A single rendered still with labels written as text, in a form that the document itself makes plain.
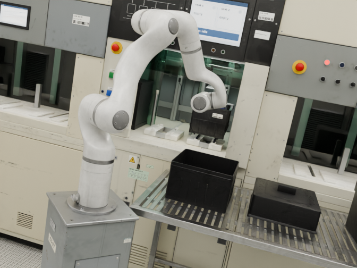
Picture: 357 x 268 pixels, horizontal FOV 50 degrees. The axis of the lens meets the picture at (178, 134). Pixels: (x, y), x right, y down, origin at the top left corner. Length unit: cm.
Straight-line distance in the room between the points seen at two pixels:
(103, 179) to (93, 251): 26
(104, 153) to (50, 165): 103
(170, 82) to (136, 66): 158
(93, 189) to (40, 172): 104
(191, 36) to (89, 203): 77
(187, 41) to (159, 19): 22
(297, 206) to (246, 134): 48
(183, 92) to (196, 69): 134
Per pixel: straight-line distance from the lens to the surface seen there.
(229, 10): 203
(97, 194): 147
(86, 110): 144
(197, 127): 227
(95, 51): 220
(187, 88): 296
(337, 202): 215
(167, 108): 301
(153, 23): 144
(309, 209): 171
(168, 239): 228
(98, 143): 143
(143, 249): 237
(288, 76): 200
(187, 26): 157
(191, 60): 163
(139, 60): 143
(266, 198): 170
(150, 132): 233
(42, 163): 245
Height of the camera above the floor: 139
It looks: 12 degrees down
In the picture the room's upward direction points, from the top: 11 degrees clockwise
